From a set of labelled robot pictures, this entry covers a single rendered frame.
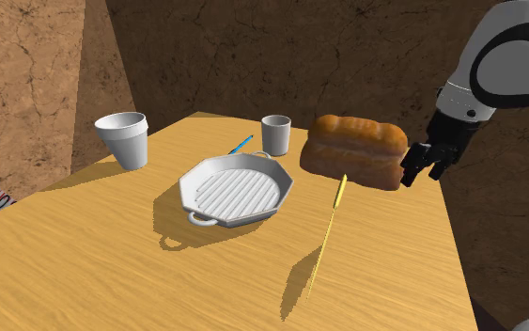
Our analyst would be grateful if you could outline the white octagonal grill pan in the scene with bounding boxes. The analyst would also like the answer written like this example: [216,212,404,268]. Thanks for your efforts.
[178,150,295,229]

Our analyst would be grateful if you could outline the brown bread loaf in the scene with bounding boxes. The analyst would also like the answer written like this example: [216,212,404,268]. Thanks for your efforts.
[299,114,410,192]

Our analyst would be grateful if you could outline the thin yellow stick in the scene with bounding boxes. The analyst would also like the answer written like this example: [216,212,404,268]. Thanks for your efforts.
[305,173,349,302]

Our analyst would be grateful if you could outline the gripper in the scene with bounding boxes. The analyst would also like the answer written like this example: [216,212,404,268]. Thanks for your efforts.
[399,109,481,189]

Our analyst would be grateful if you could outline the white foam cup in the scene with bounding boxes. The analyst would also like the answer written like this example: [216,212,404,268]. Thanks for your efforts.
[93,111,149,172]

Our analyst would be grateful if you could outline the grey cup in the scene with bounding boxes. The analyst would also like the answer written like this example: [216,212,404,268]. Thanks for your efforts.
[260,114,292,157]

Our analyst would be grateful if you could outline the wooden table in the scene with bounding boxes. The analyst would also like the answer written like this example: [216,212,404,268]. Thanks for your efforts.
[0,111,479,331]

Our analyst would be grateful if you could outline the blue pen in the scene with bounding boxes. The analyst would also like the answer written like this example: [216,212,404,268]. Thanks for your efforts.
[227,134,255,155]

